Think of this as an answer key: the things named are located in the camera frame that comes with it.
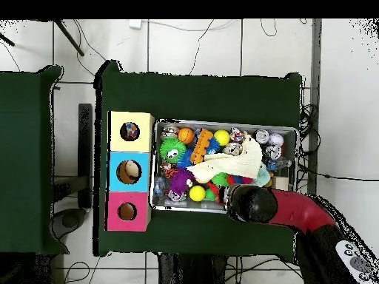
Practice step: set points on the clear mesh bin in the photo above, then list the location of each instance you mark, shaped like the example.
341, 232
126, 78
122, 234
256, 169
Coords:
165, 204

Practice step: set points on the dark green tablecloth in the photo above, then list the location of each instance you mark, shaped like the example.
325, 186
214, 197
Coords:
23, 148
207, 97

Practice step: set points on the green spiky ball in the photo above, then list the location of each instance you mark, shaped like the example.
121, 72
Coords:
172, 150

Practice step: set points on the white power adapter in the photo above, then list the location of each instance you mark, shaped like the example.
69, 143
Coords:
135, 24

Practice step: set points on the black tripod leg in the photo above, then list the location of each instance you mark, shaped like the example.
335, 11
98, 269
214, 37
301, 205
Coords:
7, 40
69, 37

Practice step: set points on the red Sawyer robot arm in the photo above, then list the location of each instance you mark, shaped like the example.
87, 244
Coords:
296, 210

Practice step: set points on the orange mini basketball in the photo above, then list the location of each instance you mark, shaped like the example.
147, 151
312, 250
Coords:
186, 135

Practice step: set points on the wooden box with three holes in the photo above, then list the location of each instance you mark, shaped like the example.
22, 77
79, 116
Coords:
130, 183

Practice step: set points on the purple spiky toy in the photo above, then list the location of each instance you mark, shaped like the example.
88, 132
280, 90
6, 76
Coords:
180, 180

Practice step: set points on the orange plastic block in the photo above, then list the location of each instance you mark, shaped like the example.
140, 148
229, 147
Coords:
201, 146

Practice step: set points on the grey round floor stand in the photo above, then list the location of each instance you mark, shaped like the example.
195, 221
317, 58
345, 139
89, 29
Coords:
69, 220

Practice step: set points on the yellow plastic ball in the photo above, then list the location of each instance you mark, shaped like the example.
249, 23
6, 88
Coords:
197, 193
222, 137

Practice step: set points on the cream waffle cloth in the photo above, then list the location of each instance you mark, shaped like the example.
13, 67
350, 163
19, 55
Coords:
237, 162

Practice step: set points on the black upright panel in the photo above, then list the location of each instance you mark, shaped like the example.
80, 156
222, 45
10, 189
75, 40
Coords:
85, 153

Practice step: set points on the white baseball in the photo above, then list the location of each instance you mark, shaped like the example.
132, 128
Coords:
276, 139

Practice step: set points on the polka dot cloth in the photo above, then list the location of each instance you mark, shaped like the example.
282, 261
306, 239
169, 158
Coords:
129, 131

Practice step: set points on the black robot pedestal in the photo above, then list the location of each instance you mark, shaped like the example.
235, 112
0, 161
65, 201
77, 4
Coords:
189, 272

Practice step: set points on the blue spiky ball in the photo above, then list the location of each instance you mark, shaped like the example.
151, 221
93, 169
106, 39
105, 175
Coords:
213, 145

